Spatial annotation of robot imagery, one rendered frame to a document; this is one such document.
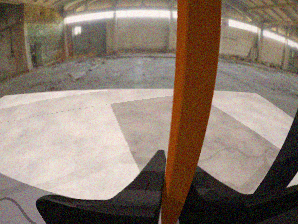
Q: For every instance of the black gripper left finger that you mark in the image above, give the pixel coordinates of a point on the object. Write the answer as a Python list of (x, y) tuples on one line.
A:
[(138, 203)]

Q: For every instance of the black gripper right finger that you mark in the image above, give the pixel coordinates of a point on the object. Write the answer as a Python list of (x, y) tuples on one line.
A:
[(211, 202)]

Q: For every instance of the orange handle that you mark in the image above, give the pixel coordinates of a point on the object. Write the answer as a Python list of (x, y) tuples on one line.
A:
[(198, 44)]

